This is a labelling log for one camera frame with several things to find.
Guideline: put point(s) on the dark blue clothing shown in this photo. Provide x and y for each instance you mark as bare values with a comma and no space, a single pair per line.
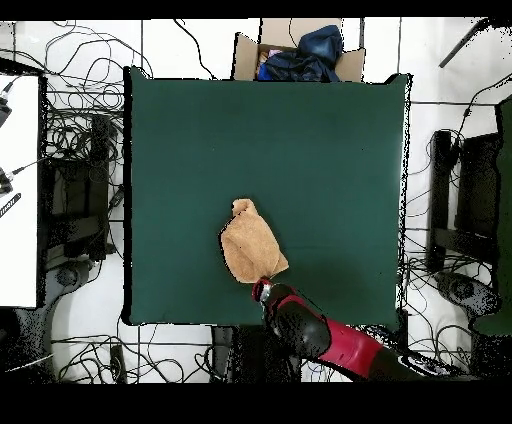
316,56

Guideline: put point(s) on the dark metal rod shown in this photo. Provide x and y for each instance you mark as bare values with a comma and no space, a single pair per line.
460,44

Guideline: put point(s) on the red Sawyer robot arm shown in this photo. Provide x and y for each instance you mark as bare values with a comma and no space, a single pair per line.
352,348

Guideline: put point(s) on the black equipment rack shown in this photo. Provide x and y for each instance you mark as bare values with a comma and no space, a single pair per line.
76,192

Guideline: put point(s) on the brown cardboard box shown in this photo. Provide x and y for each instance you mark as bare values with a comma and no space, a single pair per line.
244,60

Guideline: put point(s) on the green cloth on neighbouring table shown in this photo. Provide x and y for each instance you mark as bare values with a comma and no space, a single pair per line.
504,200

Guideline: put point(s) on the white side table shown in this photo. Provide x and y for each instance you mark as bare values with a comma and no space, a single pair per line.
18,240

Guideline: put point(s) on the orange terry towel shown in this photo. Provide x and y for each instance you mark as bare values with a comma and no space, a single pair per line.
252,248

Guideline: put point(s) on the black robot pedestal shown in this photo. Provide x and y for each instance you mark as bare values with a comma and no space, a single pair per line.
240,356

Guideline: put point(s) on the black metal frame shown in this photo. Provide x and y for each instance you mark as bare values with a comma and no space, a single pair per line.
478,188

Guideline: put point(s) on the black power strip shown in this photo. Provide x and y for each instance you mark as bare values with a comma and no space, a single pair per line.
118,364

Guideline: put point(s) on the dark green table cloth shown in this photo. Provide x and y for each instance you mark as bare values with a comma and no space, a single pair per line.
320,160

